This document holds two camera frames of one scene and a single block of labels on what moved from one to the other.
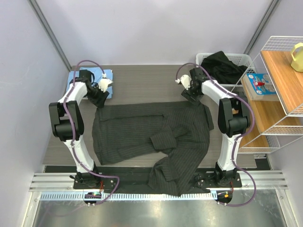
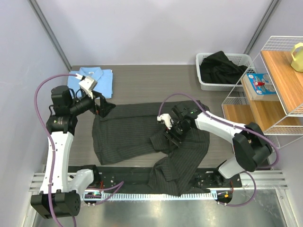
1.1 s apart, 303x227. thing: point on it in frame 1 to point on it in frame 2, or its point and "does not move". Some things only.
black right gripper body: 195,94 to 179,130
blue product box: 260,87 does not move
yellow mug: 297,64 does not move
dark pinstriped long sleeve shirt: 181,130 does not move
